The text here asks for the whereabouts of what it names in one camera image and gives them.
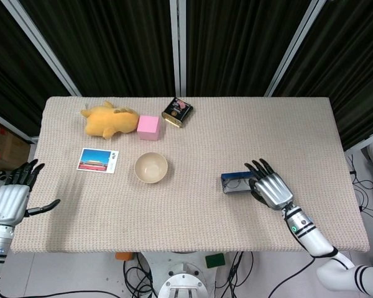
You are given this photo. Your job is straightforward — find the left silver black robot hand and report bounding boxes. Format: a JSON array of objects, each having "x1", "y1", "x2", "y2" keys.
[{"x1": 0, "y1": 158, "x2": 62, "y2": 227}]

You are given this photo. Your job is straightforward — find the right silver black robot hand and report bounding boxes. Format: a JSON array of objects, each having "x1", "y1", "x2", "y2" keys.
[{"x1": 244, "y1": 158, "x2": 295, "y2": 209}]

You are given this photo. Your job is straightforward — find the blue grey glasses case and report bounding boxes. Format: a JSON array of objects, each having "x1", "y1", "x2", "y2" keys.
[{"x1": 221, "y1": 171, "x2": 259, "y2": 194}]

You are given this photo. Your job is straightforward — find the brown cardboard box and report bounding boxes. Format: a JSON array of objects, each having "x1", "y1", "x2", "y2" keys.
[{"x1": 0, "y1": 116, "x2": 31, "y2": 173}]

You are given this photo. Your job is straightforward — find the pink cube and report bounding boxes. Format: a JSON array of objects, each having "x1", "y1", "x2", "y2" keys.
[{"x1": 137, "y1": 114, "x2": 161, "y2": 142}]

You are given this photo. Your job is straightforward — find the green block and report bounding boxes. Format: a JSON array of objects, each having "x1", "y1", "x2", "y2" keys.
[{"x1": 205, "y1": 253, "x2": 226, "y2": 269}]

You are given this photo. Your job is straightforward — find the palace photo postcard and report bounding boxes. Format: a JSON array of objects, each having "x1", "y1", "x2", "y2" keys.
[{"x1": 76, "y1": 148, "x2": 119, "y2": 174}]

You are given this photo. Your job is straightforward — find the beige woven tablecloth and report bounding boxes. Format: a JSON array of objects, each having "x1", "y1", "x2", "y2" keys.
[{"x1": 11, "y1": 96, "x2": 371, "y2": 254}]

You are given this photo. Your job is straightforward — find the black gold tin can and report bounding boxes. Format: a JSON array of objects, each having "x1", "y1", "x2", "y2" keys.
[{"x1": 161, "y1": 97, "x2": 194, "y2": 129}]

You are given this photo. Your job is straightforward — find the beige bowl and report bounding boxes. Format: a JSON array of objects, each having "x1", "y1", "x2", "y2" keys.
[{"x1": 134, "y1": 151, "x2": 169, "y2": 184}]

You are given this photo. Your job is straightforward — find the orange block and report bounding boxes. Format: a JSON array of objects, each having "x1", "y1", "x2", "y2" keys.
[{"x1": 115, "y1": 251, "x2": 134, "y2": 263}]

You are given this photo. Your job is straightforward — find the silver robot waist flange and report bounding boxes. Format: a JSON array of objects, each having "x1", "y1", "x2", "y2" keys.
[{"x1": 157, "y1": 262, "x2": 211, "y2": 298}]

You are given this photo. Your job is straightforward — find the yellow plush toy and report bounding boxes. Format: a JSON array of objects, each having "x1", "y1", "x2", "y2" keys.
[{"x1": 81, "y1": 101, "x2": 140, "y2": 139}]

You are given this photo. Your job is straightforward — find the black pleated curtain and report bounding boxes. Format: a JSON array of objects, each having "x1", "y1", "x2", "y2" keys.
[
  {"x1": 18, "y1": 0, "x2": 181, "y2": 97},
  {"x1": 0, "y1": 0, "x2": 71, "y2": 137},
  {"x1": 273, "y1": 0, "x2": 373, "y2": 150},
  {"x1": 185, "y1": 0, "x2": 311, "y2": 97}
]

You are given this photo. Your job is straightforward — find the thin black floor cables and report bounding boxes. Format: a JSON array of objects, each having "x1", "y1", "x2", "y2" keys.
[{"x1": 348, "y1": 153, "x2": 373, "y2": 218}]

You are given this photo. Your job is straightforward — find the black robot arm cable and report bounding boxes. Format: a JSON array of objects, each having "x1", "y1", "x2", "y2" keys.
[{"x1": 267, "y1": 256, "x2": 318, "y2": 298}]

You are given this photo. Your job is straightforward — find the black cable bundle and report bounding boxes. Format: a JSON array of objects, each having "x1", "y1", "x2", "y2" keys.
[
  {"x1": 122, "y1": 251, "x2": 159, "y2": 298},
  {"x1": 214, "y1": 251, "x2": 256, "y2": 298}
]

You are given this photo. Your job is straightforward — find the long black floor cable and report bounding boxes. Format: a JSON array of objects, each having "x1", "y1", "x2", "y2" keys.
[{"x1": 0, "y1": 290, "x2": 153, "y2": 298}]

